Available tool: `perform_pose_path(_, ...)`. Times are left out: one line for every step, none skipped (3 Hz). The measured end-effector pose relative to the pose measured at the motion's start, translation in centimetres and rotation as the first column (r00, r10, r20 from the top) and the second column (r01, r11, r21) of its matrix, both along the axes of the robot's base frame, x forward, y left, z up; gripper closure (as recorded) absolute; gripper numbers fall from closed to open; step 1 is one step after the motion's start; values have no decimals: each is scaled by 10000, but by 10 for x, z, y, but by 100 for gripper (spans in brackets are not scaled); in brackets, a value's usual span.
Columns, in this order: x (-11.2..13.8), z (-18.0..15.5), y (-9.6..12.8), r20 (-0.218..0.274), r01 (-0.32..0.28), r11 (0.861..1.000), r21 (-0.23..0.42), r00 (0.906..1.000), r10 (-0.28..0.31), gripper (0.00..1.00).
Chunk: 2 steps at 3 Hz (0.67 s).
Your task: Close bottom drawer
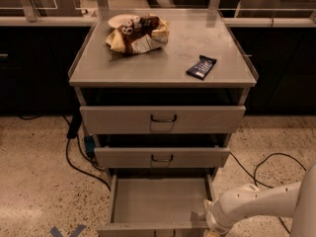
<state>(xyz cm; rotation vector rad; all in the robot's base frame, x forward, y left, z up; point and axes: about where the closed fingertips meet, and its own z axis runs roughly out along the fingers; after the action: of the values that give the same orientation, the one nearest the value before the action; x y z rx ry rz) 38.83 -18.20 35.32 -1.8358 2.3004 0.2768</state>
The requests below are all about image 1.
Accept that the blue power box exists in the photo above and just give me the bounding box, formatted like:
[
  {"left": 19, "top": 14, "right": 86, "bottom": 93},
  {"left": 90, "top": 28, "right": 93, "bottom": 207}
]
[{"left": 84, "top": 135, "right": 96, "bottom": 155}]

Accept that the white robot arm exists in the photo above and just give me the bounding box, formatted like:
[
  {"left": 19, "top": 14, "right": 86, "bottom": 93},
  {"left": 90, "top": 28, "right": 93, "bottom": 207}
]
[{"left": 203, "top": 164, "right": 316, "bottom": 237}]

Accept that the brown crumpled chip bag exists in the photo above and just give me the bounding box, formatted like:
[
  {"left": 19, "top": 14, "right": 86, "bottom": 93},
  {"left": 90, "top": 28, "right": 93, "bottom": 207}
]
[{"left": 106, "top": 14, "right": 169, "bottom": 54}]

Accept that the grey middle drawer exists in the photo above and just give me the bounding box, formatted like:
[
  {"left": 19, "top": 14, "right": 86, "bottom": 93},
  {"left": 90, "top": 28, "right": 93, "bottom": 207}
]
[{"left": 95, "top": 147, "right": 230, "bottom": 168}]

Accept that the grey drawer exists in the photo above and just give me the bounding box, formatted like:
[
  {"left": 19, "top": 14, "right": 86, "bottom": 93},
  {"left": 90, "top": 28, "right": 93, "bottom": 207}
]
[
  {"left": 80, "top": 106, "right": 245, "bottom": 134},
  {"left": 97, "top": 173, "right": 212, "bottom": 237},
  {"left": 95, "top": 147, "right": 230, "bottom": 168}
]

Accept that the black left floor cable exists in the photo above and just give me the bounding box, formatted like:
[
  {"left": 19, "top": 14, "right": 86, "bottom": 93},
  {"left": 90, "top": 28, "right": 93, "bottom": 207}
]
[{"left": 62, "top": 115, "right": 112, "bottom": 192}]

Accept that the white plate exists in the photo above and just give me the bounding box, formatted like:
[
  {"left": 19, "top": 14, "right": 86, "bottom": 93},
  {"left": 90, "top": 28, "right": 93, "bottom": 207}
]
[{"left": 108, "top": 14, "right": 137, "bottom": 29}]

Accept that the grey metal drawer cabinet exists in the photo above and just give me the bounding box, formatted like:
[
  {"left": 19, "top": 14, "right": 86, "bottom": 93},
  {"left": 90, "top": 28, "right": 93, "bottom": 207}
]
[{"left": 69, "top": 10, "right": 258, "bottom": 173}]

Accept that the dark blue snack bar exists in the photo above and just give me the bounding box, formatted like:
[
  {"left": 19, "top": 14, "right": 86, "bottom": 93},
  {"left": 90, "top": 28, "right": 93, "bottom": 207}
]
[{"left": 186, "top": 55, "right": 217, "bottom": 80}]

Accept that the grey top drawer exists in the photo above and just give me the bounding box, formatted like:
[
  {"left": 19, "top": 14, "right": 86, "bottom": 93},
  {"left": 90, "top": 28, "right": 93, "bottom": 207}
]
[{"left": 80, "top": 106, "right": 245, "bottom": 134}]

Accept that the grey bottom drawer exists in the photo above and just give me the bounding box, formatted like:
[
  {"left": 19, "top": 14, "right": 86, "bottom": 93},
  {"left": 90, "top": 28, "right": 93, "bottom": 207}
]
[{"left": 97, "top": 173, "right": 212, "bottom": 237}]

